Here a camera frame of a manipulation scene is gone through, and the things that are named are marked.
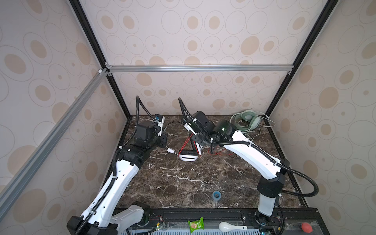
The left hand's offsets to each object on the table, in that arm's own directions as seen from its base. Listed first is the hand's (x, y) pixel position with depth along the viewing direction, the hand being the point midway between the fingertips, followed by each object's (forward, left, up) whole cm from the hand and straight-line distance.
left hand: (167, 130), depth 72 cm
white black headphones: (-12, -12, -4) cm, 17 cm away
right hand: (+1, -16, 0) cm, 16 cm away
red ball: (-38, -66, -26) cm, 80 cm away
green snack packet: (-37, -14, -26) cm, 47 cm away
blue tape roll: (-23, -26, -30) cm, 45 cm away
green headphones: (+34, -56, -31) cm, 72 cm away
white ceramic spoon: (-37, -28, -28) cm, 54 cm away
